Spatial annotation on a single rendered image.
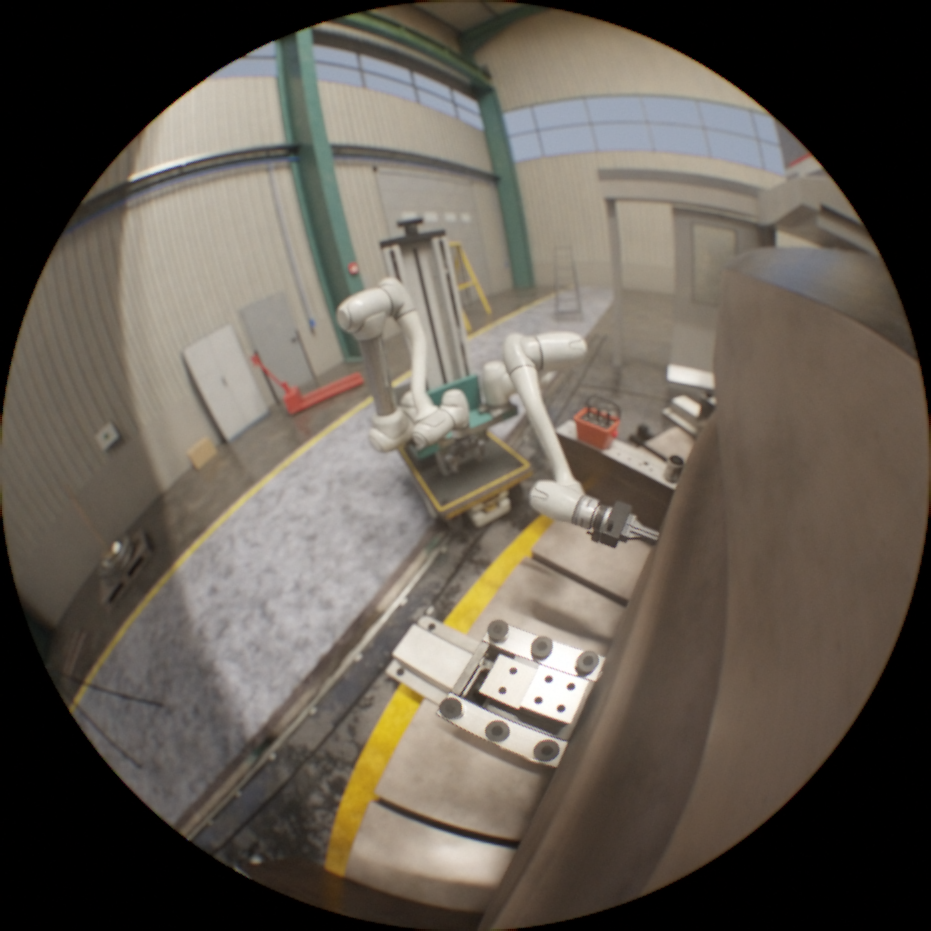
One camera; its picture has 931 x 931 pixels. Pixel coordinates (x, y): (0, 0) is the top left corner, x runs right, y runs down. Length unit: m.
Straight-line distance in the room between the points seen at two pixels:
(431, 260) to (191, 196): 6.36
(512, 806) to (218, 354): 6.28
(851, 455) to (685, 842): 0.21
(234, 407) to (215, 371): 0.77
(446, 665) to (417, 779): 0.51
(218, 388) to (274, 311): 2.05
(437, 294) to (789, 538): 1.66
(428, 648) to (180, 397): 6.00
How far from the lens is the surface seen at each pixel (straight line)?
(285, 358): 6.93
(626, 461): 1.46
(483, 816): 1.32
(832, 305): 0.21
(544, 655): 0.88
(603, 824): 0.63
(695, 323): 4.28
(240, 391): 6.07
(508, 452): 2.10
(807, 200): 3.28
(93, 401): 6.59
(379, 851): 1.49
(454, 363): 1.78
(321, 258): 7.63
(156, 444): 6.47
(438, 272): 1.67
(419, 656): 1.21
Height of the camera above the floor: 1.57
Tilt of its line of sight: 38 degrees down
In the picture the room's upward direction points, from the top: 13 degrees counter-clockwise
